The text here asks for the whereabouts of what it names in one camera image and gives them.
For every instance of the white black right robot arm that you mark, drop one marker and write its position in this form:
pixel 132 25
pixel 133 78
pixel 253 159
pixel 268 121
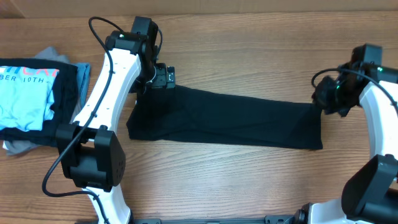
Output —
pixel 367 197

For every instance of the folded blue shirt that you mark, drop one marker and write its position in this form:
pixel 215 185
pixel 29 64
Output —
pixel 83 80

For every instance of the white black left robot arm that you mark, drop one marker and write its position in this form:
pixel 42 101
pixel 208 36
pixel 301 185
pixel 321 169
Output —
pixel 90 153

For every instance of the folded black printed t-shirt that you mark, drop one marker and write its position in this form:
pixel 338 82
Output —
pixel 36 97

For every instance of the folded grey shirt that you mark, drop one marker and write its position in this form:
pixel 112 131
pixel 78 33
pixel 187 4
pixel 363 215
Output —
pixel 19 147

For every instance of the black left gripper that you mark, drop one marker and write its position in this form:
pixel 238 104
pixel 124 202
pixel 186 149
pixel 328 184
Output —
pixel 165 81

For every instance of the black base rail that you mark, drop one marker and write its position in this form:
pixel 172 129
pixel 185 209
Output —
pixel 269 219

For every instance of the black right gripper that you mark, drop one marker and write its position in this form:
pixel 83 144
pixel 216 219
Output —
pixel 325 101

